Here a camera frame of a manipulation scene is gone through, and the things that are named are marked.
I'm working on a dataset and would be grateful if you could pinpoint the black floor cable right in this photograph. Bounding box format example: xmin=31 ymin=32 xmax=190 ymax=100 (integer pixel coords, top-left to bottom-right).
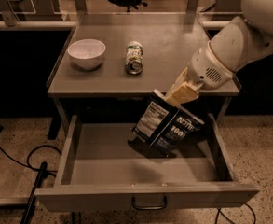
xmin=214 ymin=203 xmax=257 ymax=224

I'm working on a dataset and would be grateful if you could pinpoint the white bowl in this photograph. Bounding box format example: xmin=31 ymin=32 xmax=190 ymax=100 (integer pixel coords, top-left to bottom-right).
xmin=67 ymin=39 xmax=106 ymax=70

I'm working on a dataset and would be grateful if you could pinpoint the black floor cable left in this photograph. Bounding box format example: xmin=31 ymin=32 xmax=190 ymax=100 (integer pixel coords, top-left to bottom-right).
xmin=0 ymin=133 xmax=63 ymax=177

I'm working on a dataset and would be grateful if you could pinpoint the blue chip bag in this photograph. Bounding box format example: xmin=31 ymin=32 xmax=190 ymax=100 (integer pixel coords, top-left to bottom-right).
xmin=133 ymin=90 xmax=204 ymax=154

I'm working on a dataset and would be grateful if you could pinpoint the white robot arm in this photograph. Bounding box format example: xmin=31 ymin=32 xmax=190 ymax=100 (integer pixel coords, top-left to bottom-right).
xmin=165 ymin=0 xmax=273 ymax=106

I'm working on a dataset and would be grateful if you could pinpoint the black floor cable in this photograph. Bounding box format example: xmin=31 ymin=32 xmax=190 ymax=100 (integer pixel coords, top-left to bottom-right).
xmin=214 ymin=203 xmax=257 ymax=224
xmin=0 ymin=133 xmax=63 ymax=177

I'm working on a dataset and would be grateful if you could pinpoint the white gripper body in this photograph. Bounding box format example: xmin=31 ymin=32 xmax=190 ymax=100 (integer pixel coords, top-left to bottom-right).
xmin=187 ymin=42 xmax=234 ymax=90

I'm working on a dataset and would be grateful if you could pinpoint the white horizontal rail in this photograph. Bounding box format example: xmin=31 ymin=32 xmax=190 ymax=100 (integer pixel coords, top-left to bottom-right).
xmin=0 ymin=21 xmax=228 ymax=31

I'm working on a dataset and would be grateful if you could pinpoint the grey cabinet table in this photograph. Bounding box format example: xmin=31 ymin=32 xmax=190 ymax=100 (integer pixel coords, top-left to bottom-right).
xmin=46 ymin=12 xmax=242 ymax=135

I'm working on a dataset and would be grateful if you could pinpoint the grey open top drawer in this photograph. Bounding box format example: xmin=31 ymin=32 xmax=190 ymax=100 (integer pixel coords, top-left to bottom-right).
xmin=35 ymin=116 xmax=259 ymax=212

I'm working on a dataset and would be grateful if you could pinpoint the black drawer handle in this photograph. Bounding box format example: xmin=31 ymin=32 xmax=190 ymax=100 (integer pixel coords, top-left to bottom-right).
xmin=131 ymin=196 xmax=168 ymax=211

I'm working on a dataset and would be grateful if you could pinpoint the black pole on floor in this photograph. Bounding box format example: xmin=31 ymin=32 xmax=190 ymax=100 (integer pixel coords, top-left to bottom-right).
xmin=20 ymin=162 xmax=47 ymax=224

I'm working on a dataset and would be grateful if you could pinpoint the green soda can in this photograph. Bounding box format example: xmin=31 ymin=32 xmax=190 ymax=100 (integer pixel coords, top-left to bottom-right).
xmin=125 ymin=41 xmax=143 ymax=75

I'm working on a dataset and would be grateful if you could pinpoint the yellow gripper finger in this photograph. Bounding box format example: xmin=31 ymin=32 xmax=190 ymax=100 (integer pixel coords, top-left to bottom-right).
xmin=165 ymin=81 xmax=201 ymax=106
xmin=166 ymin=68 xmax=187 ymax=97

